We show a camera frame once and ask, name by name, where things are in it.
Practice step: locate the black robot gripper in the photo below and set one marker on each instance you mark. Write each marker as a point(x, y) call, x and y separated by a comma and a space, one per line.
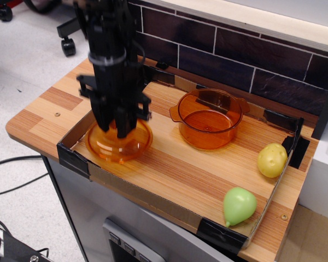
point(115, 94)

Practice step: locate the grey toy oven front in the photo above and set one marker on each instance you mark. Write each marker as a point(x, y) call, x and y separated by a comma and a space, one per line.
point(125, 247)

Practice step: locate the cardboard fence with black tape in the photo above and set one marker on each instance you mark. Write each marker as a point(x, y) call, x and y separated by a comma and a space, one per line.
point(187, 186)

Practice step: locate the orange transparent pot lid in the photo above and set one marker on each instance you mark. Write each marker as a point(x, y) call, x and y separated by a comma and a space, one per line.
point(108, 146)

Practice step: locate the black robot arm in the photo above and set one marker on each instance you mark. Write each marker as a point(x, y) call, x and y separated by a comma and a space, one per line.
point(109, 29)

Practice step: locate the green plastic pear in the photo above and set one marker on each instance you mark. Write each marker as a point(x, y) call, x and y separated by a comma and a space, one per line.
point(239, 205)

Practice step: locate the black chair base with casters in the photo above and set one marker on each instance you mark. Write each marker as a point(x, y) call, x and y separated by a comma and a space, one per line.
point(43, 7)

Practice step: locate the orange transparent plastic pot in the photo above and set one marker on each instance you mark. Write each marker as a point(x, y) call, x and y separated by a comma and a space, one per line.
point(208, 118)

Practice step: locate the dark brick backsplash panel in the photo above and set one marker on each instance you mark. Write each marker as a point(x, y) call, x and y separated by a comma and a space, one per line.
point(279, 70)

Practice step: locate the yellow plastic potato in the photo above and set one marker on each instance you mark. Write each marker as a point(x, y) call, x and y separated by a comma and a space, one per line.
point(271, 160)

